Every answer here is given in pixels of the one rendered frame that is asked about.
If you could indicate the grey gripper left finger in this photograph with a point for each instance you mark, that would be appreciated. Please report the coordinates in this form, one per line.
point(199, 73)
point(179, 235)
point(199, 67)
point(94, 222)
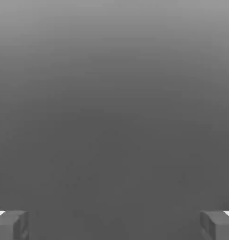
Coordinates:
point(9, 226)

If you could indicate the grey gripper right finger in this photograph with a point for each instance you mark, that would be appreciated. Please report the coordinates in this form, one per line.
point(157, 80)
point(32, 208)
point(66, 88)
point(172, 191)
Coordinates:
point(219, 227)

